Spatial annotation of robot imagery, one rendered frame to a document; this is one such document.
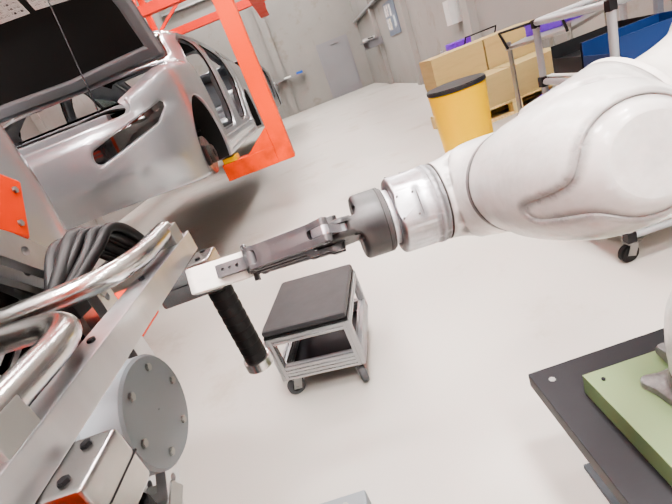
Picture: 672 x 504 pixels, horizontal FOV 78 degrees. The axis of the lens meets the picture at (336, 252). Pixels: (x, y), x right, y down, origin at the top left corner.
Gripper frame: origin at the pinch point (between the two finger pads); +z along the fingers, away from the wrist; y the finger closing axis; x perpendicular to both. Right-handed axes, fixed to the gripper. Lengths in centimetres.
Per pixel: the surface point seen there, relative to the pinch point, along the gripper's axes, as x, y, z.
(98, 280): -2.8, 3.7, 11.5
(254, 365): 12.5, -17.3, 3.7
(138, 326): 3.5, 6.5, 7.3
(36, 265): -10.0, -7.7, 25.5
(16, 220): -16.3, -6.3, 25.7
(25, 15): -252, -220, 141
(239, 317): 5.0, -13.9, 2.9
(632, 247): 24, -124, -129
